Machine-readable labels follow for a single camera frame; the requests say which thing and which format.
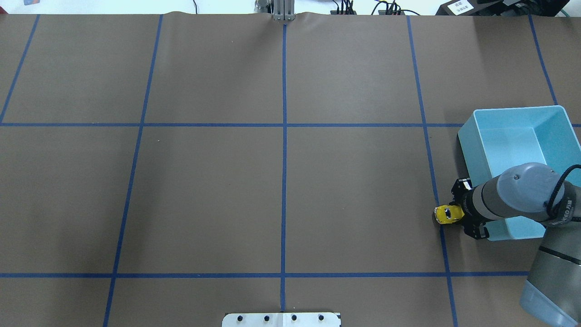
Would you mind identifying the light blue plastic bin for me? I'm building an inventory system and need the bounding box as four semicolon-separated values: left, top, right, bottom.
457;105;581;241

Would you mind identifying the aluminium frame post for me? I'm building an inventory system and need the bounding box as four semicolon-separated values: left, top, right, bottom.
271;0;296;21

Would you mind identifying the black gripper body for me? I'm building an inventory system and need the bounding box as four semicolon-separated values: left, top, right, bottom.
449;178;490;240

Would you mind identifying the yellow beetle toy car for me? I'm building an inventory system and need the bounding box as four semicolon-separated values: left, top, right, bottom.
433;204;465;225

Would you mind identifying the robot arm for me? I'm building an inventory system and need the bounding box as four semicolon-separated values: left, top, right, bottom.
434;162;581;327

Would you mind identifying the black box with label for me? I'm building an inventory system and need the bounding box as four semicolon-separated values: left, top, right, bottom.
435;0;480;16

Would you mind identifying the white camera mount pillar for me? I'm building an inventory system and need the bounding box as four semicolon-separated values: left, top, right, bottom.
222;312;342;327

